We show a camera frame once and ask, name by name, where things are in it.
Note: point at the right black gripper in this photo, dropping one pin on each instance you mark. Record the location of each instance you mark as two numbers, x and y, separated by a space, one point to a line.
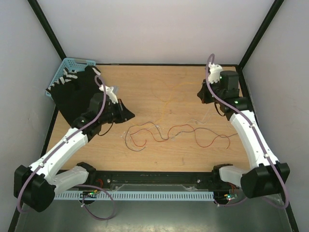
202 94

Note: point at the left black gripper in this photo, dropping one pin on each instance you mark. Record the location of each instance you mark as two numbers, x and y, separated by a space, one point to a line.
125 114

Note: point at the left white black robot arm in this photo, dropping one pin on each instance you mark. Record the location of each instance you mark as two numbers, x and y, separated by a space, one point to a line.
38 184

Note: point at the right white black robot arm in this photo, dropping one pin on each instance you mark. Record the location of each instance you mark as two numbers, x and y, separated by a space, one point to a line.
266 175

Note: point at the black striped cloth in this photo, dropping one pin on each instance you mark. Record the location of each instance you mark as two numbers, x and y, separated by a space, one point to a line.
73 92

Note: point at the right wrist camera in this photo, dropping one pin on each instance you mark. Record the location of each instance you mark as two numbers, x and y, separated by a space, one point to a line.
215 70

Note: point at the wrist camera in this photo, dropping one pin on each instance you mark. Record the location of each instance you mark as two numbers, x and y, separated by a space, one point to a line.
111 93
215 70

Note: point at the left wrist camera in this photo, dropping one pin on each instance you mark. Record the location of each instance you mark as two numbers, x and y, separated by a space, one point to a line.
111 93

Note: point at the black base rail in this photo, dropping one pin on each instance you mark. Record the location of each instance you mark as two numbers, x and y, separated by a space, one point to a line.
200 180

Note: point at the light blue slotted cable duct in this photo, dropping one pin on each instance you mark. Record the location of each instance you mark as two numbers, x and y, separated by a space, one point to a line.
137 196

